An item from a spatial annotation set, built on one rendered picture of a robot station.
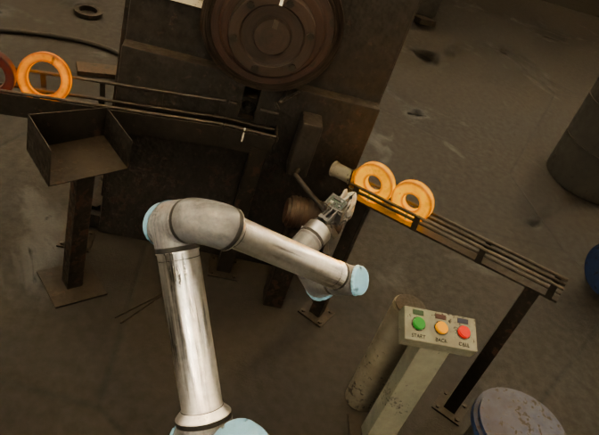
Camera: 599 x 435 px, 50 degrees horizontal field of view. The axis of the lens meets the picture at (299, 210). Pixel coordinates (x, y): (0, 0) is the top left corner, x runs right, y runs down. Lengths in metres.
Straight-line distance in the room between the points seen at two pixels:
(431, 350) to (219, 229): 0.83
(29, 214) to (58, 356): 0.76
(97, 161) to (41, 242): 0.67
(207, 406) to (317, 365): 0.92
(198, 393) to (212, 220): 0.46
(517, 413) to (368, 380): 0.52
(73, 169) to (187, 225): 0.71
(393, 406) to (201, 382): 0.79
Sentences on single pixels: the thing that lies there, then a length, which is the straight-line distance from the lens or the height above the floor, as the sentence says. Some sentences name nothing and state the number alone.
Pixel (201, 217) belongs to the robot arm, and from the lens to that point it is 1.59.
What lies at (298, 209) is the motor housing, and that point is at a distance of 2.40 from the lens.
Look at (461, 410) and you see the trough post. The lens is 2.74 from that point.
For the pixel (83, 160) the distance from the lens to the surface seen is 2.26.
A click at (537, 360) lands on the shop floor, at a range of 3.17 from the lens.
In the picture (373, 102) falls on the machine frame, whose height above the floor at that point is 0.87.
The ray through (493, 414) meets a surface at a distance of 2.19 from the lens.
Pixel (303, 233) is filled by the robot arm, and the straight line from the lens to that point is 2.02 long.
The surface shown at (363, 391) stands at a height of 0.11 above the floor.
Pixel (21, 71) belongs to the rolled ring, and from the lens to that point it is 2.51.
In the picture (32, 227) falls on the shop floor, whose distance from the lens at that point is 2.89.
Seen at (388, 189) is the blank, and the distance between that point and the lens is 2.32.
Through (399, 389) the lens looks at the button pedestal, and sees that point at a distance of 2.21.
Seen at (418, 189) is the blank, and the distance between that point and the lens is 2.27.
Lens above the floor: 1.91
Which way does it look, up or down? 36 degrees down
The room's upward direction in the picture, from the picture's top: 20 degrees clockwise
